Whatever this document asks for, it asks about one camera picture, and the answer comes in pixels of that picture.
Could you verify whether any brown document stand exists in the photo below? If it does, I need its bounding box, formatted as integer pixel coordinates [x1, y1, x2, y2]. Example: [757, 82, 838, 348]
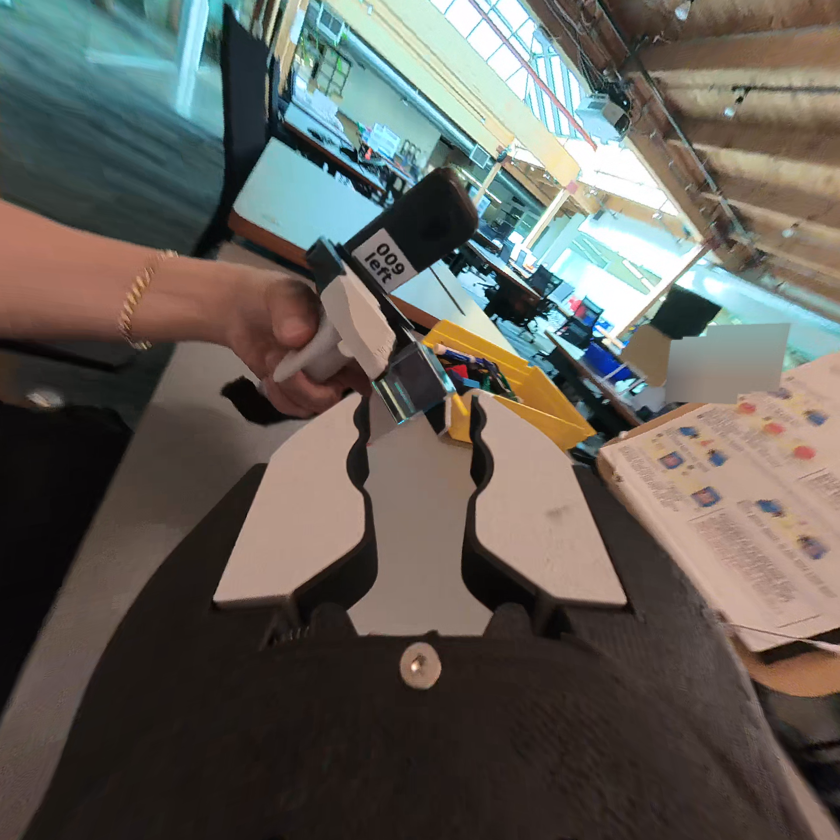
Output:
[620, 322, 673, 387]

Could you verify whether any white desk wood edge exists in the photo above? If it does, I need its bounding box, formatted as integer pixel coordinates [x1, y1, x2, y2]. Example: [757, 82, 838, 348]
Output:
[227, 138, 493, 349]

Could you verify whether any white ceiling unit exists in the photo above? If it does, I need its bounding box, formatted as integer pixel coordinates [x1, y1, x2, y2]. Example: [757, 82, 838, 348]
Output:
[576, 92, 632, 143]

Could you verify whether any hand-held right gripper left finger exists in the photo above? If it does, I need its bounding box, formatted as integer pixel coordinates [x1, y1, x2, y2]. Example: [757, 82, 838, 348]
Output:
[213, 394, 380, 630]

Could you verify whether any black monitor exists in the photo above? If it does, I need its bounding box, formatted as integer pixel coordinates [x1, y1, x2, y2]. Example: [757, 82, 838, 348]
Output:
[650, 285, 723, 342]

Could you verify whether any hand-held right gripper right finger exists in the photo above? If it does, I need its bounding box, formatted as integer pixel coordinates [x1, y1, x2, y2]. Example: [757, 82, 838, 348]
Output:
[460, 391, 630, 632]

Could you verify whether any yellow plastic bin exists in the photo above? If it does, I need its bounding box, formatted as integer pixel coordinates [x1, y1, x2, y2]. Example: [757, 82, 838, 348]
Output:
[420, 319, 597, 454]

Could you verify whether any person's left hand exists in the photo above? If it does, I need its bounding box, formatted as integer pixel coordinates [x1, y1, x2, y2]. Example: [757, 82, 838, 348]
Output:
[226, 274, 373, 421]

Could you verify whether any person's left forearm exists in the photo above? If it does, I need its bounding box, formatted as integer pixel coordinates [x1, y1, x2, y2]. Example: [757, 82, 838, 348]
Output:
[0, 200, 263, 349]

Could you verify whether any printed instruction sheet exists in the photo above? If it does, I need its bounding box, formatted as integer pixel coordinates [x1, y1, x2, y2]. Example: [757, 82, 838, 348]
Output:
[600, 371, 840, 651]

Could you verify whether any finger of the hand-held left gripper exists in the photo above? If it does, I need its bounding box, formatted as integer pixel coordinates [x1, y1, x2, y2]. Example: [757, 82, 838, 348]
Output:
[425, 387, 455, 438]
[327, 274, 400, 382]

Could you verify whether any black office chair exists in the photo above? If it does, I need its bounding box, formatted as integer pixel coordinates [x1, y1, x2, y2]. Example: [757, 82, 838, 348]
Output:
[190, 3, 271, 257]

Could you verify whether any gold chain bracelet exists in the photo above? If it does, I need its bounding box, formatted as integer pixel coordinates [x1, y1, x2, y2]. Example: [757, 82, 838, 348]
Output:
[118, 249, 179, 350]

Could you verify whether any blue storage bin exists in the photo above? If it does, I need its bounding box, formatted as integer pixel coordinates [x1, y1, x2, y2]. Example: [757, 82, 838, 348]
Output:
[583, 341, 632, 383]

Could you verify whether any clear glass cube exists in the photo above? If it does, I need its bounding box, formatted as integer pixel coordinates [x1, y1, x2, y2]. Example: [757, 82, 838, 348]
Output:
[371, 341, 457, 424]

